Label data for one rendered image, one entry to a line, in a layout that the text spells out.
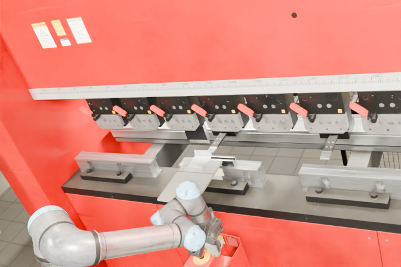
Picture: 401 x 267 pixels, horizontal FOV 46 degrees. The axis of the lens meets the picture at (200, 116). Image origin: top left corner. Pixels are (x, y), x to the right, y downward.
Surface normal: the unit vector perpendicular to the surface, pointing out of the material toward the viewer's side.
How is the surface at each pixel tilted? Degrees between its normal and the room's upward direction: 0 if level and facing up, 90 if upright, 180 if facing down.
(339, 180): 90
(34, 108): 90
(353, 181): 90
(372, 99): 90
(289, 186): 0
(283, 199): 0
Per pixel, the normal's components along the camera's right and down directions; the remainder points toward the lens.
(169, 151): 0.85, 0.00
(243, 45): -0.44, 0.56
